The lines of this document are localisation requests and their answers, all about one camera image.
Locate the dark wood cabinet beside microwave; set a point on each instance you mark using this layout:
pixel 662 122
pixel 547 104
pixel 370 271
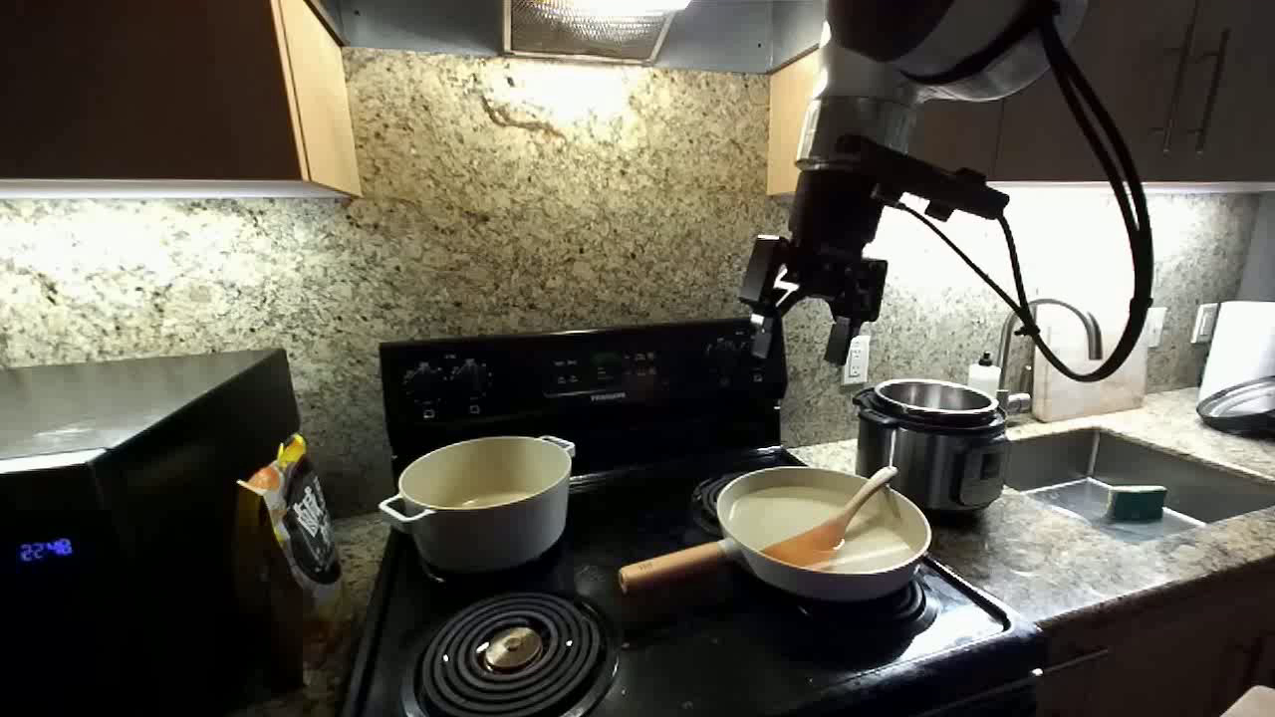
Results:
pixel 133 83

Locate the black coil burner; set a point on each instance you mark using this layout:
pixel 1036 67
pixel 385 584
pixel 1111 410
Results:
pixel 878 615
pixel 512 649

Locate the yellow black snack bag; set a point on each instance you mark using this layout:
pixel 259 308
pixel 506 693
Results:
pixel 300 511

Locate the steel kitchen sink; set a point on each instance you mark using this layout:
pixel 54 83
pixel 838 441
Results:
pixel 1158 465

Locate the black dish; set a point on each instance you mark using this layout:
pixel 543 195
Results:
pixel 1240 404

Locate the black electric stove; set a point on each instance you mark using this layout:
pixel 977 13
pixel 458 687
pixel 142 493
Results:
pixel 718 657

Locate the chrome sink faucet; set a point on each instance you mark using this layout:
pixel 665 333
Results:
pixel 1013 360

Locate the black microwave oven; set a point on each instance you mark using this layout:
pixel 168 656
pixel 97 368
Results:
pixel 121 533

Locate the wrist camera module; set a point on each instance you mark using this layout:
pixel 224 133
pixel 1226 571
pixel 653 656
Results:
pixel 949 189

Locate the white wall outlet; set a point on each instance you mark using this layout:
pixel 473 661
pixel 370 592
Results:
pixel 1203 323

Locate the wooden spatula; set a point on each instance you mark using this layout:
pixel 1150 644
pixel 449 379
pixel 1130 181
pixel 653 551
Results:
pixel 823 539

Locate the stainless steel pressure cooker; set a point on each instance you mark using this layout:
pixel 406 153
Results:
pixel 943 461

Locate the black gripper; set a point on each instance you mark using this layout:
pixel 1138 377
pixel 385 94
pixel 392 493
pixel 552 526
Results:
pixel 828 279

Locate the small soap bottle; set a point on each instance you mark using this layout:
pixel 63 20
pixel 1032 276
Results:
pixel 983 379

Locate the pale cutting board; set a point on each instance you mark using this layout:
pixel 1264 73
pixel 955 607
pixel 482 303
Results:
pixel 1097 391

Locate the steel range hood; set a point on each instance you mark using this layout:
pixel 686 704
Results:
pixel 423 20

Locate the green sponge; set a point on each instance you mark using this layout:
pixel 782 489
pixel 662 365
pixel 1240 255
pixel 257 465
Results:
pixel 1138 503

